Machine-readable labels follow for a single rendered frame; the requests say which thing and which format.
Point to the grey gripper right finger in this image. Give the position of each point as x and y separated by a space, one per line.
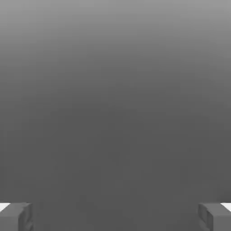
218 218

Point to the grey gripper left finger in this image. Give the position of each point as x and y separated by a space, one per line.
12 218

